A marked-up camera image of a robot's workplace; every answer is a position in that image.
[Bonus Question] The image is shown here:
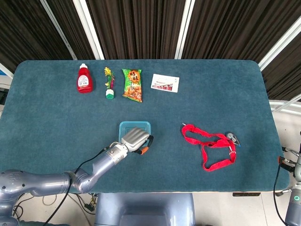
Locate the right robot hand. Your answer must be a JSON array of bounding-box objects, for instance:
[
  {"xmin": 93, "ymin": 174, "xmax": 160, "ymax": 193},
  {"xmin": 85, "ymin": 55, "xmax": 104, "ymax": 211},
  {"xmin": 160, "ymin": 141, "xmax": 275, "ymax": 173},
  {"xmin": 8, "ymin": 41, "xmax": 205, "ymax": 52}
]
[{"xmin": 278, "ymin": 147, "xmax": 301, "ymax": 182}]

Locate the dark blue fabric bundle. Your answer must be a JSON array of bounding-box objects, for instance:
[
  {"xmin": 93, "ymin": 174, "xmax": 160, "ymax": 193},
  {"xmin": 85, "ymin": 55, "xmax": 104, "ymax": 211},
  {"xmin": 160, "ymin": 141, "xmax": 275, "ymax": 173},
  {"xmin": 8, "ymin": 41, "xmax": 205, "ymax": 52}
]
[{"xmin": 18, "ymin": 220, "xmax": 71, "ymax": 226}]

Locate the thin grey frame post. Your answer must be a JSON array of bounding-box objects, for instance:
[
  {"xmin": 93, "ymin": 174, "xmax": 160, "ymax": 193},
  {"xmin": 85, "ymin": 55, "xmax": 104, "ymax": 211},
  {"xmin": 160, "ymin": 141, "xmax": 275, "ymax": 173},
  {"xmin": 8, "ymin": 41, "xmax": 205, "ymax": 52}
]
[{"xmin": 39, "ymin": 0, "xmax": 78, "ymax": 60}]

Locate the white metal rack frame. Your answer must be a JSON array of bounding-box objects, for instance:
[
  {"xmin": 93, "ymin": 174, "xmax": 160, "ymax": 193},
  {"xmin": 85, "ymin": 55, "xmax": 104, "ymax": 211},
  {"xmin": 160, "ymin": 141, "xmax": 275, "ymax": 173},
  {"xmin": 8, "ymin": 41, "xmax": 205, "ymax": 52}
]
[{"xmin": 269, "ymin": 94, "xmax": 301, "ymax": 116}]

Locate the black right hand cable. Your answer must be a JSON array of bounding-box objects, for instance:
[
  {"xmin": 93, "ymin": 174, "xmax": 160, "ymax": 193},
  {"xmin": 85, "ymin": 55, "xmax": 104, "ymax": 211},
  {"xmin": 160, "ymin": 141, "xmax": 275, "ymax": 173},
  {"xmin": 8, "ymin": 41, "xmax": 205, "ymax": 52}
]
[{"xmin": 272, "ymin": 162, "xmax": 289, "ymax": 226}]

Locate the metal key clip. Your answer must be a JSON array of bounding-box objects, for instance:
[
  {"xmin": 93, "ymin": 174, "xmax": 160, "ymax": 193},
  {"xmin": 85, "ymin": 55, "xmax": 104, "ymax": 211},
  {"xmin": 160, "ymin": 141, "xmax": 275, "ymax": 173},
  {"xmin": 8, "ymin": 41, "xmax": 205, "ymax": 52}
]
[{"xmin": 225, "ymin": 132, "xmax": 242, "ymax": 146}]

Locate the blue plastic tray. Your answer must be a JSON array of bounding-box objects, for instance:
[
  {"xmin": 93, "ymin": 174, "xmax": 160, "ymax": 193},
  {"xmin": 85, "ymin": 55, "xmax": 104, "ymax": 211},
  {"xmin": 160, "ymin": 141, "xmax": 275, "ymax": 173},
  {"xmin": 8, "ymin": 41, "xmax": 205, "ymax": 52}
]
[{"xmin": 119, "ymin": 121, "xmax": 151, "ymax": 148}]

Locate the white frame post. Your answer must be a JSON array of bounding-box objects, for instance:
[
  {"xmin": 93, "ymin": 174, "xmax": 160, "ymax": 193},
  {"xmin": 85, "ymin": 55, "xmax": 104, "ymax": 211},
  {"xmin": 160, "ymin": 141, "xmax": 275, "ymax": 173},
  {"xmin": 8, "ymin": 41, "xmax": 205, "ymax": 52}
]
[
  {"xmin": 258, "ymin": 21, "xmax": 301, "ymax": 71},
  {"xmin": 72, "ymin": 0, "xmax": 105, "ymax": 60},
  {"xmin": 174, "ymin": 0, "xmax": 196, "ymax": 60}
]

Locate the blue-grey robot torso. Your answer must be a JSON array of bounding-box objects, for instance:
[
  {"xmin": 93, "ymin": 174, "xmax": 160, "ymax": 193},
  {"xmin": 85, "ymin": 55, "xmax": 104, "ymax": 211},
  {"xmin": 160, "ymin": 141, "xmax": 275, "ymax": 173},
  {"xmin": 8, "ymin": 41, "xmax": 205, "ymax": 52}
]
[{"xmin": 94, "ymin": 193, "xmax": 196, "ymax": 226}]

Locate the green snack bag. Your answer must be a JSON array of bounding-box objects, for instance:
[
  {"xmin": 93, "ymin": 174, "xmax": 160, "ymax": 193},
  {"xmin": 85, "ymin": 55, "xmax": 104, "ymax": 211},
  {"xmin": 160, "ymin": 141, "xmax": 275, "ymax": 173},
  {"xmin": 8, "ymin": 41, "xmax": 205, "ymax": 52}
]
[{"xmin": 121, "ymin": 68, "xmax": 143, "ymax": 103}]

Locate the red fabric strap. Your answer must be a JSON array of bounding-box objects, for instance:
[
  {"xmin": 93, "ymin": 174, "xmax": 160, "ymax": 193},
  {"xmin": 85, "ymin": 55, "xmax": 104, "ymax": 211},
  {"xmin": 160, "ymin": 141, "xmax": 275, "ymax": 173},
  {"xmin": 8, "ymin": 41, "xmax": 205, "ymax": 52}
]
[{"xmin": 181, "ymin": 123, "xmax": 237, "ymax": 172}]

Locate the floor cables and power strip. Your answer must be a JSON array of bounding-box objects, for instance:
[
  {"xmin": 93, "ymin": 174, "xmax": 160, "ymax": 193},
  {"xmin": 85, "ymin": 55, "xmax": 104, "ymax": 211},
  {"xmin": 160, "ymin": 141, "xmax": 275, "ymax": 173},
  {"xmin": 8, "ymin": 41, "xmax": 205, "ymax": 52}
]
[{"xmin": 67, "ymin": 193, "xmax": 99, "ymax": 214}]

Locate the black left hand cable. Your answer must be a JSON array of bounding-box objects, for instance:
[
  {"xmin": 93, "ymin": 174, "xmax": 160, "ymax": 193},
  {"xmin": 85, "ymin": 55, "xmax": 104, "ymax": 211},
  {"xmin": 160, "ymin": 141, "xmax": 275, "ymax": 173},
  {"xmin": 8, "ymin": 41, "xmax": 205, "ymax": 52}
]
[{"xmin": 43, "ymin": 146, "xmax": 111, "ymax": 226}]

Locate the dark brown pleated curtain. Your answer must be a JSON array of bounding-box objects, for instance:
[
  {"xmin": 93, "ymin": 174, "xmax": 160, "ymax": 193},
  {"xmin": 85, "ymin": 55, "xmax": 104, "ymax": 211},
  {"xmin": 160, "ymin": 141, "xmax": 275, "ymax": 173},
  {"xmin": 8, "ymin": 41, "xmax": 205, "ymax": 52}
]
[{"xmin": 0, "ymin": 0, "xmax": 301, "ymax": 102}]

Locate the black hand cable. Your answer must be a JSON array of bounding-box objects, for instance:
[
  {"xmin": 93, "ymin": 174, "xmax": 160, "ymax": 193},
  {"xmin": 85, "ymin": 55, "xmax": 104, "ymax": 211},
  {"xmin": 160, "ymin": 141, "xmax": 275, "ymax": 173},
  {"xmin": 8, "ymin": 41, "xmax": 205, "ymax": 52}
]
[
  {"xmin": 43, "ymin": 146, "xmax": 111, "ymax": 226},
  {"xmin": 272, "ymin": 162, "xmax": 289, "ymax": 226}
]

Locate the black table edge bracket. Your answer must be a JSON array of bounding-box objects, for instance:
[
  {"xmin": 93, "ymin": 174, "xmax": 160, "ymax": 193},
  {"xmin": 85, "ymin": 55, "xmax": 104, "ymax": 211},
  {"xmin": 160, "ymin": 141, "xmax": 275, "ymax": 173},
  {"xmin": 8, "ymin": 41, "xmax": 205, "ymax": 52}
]
[{"xmin": 232, "ymin": 192, "xmax": 261, "ymax": 197}]

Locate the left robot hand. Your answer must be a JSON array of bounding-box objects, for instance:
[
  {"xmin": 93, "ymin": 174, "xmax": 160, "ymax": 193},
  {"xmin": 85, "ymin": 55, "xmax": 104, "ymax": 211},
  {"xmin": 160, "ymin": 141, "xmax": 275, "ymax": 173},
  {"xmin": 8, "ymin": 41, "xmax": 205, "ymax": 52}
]
[{"xmin": 120, "ymin": 127, "xmax": 155, "ymax": 156}]

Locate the white printed card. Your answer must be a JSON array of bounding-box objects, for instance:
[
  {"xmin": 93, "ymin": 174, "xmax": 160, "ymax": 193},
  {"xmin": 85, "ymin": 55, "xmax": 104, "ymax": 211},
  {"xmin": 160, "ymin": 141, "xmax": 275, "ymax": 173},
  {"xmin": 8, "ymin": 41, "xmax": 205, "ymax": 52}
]
[{"xmin": 150, "ymin": 73, "xmax": 180, "ymax": 93}]

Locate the red ketchup bottle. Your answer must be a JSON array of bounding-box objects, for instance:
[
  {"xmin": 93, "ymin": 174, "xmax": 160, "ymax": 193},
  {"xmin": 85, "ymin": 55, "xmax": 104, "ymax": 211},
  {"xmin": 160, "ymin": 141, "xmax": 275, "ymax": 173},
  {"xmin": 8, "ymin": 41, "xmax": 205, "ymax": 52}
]
[{"xmin": 77, "ymin": 63, "xmax": 94, "ymax": 94}]

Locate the teal table mat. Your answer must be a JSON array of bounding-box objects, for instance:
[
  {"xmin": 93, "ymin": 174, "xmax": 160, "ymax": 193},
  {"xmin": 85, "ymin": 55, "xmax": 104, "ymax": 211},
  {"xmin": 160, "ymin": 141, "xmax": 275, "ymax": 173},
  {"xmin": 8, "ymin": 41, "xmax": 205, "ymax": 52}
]
[{"xmin": 0, "ymin": 59, "xmax": 290, "ymax": 194}]

